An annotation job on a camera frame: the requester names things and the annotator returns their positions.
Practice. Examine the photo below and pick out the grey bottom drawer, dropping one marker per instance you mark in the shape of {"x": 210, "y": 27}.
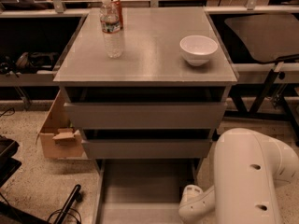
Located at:
{"x": 142, "y": 191}

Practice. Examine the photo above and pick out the grey drawer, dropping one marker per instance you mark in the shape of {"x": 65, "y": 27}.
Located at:
{"x": 146, "y": 115}
{"x": 142, "y": 191}
{"x": 146, "y": 149}

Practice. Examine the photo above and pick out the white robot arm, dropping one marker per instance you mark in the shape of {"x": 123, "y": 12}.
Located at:
{"x": 248, "y": 167}

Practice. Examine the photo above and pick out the grey drawer cabinet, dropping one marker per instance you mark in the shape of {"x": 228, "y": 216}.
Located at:
{"x": 150, "y": 70}

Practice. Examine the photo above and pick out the grey middle drawer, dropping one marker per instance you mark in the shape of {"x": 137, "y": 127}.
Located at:
{"x": 146, "y": 149}

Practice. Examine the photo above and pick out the grey top drawer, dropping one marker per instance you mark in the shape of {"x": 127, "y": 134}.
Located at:
{"x": 146, "y": 115}

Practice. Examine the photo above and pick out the cardboard box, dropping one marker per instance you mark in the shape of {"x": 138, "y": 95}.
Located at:
{"x": 59, "y": 139}

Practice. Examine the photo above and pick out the white ceramic bowl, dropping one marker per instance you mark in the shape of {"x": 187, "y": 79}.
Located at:
{"x": 197, "y": 49}

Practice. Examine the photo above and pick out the black chair base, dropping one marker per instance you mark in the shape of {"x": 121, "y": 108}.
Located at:
{"x": 12, "y": 215}

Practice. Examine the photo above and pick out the dark office chair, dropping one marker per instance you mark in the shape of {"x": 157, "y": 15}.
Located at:
{"x": 270, "y": 39}

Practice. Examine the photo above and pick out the black bin left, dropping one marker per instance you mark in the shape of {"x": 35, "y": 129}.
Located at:
{"x": 8, "y": 165}

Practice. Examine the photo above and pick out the clear plastic water bottle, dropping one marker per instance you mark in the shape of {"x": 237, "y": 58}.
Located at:
{"x": 111, "y": 28}

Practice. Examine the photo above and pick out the red soda can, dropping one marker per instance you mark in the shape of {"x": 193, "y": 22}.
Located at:
{"x": 119, "y": 8}

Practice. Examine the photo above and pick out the black headphones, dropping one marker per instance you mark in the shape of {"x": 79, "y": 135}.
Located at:
{"x": 29, "y": 63}

